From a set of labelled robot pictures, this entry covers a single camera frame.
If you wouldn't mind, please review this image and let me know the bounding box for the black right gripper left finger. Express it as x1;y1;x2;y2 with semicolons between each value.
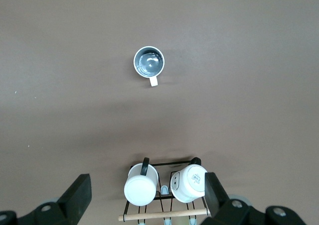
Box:
17;174;92;225

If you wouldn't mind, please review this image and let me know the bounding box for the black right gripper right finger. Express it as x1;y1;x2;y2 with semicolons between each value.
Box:
201;172;269;225

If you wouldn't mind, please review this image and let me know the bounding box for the white mug grey inside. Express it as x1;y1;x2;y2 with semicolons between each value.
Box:
133;45;165;88

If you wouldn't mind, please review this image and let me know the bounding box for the white mug printed bottom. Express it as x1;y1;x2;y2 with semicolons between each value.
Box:
170;157;209;203

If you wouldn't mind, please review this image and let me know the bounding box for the white mug plain bottom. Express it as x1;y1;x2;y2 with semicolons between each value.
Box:
124;157;160;207

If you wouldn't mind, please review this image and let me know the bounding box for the black wire mug rack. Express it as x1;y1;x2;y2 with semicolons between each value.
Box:
118;160;211;225

